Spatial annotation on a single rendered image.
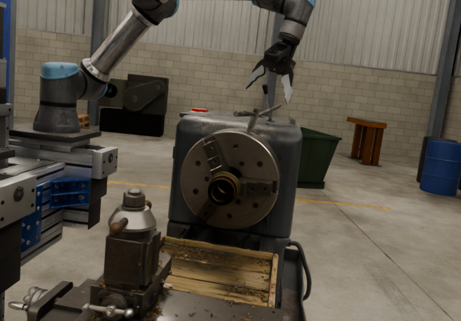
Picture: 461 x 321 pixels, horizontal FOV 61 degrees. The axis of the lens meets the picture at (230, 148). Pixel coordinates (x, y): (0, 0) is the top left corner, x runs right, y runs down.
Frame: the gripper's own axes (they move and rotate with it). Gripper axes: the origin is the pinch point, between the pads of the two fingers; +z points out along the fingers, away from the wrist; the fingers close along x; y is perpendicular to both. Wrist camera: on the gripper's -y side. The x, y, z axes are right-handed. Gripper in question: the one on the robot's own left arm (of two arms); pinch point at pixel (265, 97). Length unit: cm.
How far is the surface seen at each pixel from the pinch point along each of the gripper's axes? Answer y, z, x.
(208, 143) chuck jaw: -14.1, 18.6, 6.8
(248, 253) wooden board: -13.5, 43.8, -16.6
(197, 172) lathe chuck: -10.4, 29.2, 8.6
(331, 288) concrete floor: 173, 118, -44
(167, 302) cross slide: -60, 39, -16
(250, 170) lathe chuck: -6.6, 22.5, -6.0
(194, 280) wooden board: -35, 48, -11
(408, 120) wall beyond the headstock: 1129, -57, -66
